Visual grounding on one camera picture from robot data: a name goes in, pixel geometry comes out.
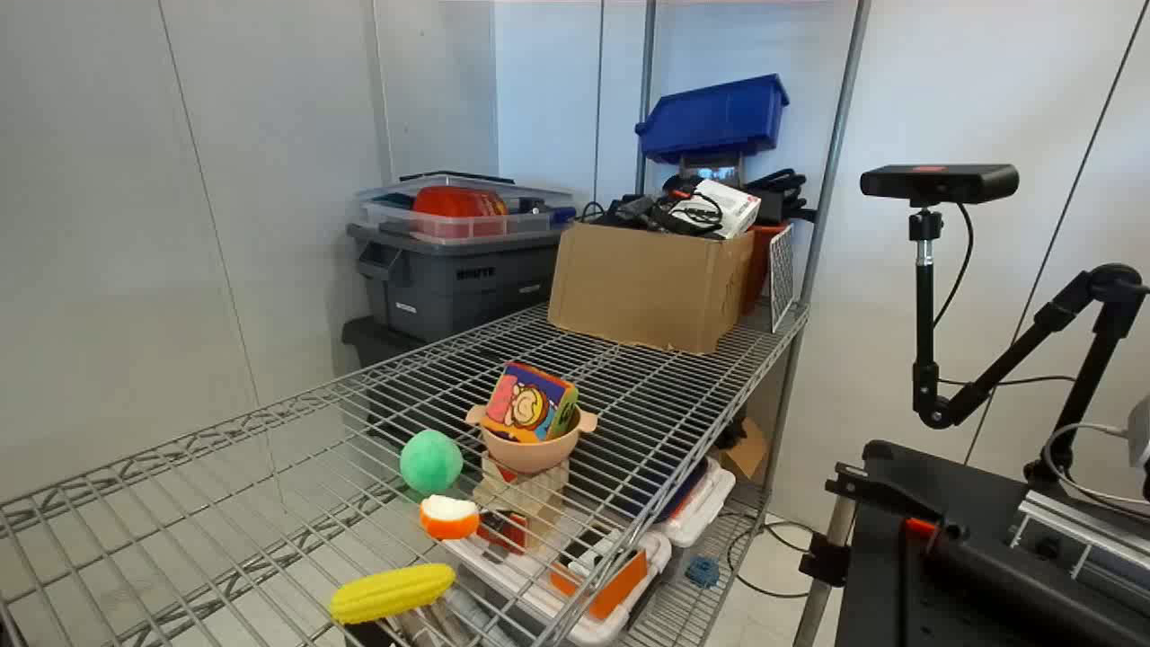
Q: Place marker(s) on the colourful soft number cube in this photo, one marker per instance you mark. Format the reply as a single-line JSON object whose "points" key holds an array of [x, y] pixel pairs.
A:
{"points": [[529, 404]]}

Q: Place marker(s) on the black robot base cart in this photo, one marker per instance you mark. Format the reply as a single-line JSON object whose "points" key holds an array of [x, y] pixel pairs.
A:
{"points": [[943, 553]]}

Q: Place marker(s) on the pink plastic bowl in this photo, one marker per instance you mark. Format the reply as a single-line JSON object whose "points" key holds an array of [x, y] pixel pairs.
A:
{"points": [[529, 456]]}

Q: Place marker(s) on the cardboard box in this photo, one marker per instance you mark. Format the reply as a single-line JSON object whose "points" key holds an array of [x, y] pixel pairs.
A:
{"points": [[649, 290]]}

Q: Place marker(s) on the grey storage tote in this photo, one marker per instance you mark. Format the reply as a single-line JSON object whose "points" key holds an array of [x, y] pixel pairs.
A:
{"points": [[434, 290]]}

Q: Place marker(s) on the clear container with red items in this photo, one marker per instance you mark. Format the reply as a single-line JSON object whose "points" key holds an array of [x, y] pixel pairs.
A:
{"points": [[465, 205]]}

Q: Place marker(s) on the wooden block stand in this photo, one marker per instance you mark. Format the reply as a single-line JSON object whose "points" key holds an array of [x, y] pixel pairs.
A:
{"points": [[537, 497]]}

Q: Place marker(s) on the green foam ball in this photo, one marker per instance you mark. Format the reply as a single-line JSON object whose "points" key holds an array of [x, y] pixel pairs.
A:
{"points": [[428, 460]]}

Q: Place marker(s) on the orange and white toy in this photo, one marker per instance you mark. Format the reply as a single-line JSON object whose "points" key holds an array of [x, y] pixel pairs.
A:
{"points": [[446, 520]]}

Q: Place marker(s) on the white orange device below shelf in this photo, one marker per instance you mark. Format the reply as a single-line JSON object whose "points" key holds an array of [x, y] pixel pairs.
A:
{"points": [[546, 565]]}

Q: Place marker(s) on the blue plastic bin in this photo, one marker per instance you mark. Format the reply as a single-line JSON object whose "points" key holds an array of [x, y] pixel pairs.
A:
{"points": [[717, 119]]}

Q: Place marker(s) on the yellow toy corn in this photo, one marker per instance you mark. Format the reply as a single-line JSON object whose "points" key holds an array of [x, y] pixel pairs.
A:
{"points": [[389, 595]]}

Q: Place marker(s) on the metal wire rack shelf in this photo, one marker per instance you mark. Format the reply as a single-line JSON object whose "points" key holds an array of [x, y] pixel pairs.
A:
{"points": [[244, 529]]}

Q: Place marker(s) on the black camera on stand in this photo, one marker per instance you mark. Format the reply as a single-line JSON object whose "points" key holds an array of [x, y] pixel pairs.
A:
{"points": [[929, 186]]}

